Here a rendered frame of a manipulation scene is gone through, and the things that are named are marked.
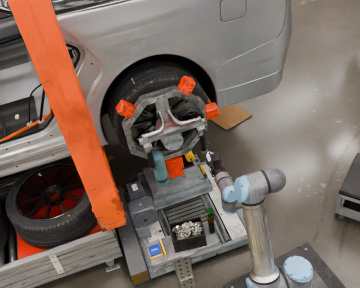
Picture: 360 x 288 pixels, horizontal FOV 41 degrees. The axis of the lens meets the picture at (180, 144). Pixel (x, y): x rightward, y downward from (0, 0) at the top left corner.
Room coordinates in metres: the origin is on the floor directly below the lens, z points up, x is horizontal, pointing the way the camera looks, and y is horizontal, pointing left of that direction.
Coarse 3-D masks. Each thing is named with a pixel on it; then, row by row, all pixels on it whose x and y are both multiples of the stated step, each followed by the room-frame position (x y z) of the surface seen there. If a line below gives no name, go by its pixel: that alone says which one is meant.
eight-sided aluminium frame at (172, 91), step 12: (144, 96) 2.41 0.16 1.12; (156, 96) 2.38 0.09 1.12; (168, 96) 2.39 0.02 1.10; (180, 96) 2.40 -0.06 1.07; (192, 96) 2.43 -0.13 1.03; (144, 108) 2.36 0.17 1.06; (204, 108) 2.43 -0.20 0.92; (132, 120) 2.34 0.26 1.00; (132, 144) 2.34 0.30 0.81; (192, 144) 2.41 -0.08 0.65; (144, 156) 2.35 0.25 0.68; (168, 156) 2.38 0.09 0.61
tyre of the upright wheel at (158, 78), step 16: (144, 64) 2.66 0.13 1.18; (160, 64) 2.64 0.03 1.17; (176, 64) 2.68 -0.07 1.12; (128, 80) 2.58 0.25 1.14; (144, 80) 2.49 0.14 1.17; (160, 80) 2.47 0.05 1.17; (176, 80) 2.49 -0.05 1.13; (112, 96) 2.58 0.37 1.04; (128, 96) 2.44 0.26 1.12; (112, 112) 2.49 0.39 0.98
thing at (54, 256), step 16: (80, 240) 1.99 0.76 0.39; (96, 240) 1.97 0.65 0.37; (112, 240) 1.99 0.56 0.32; (32, 256) 1.93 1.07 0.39; (48, 256) 1.92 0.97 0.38; (64, 256) 1.93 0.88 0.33; (0, 272) 1.86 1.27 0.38; (16, 272) 1.87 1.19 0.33; (32, 272) 1.89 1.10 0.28; (64, 272) 1.92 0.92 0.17
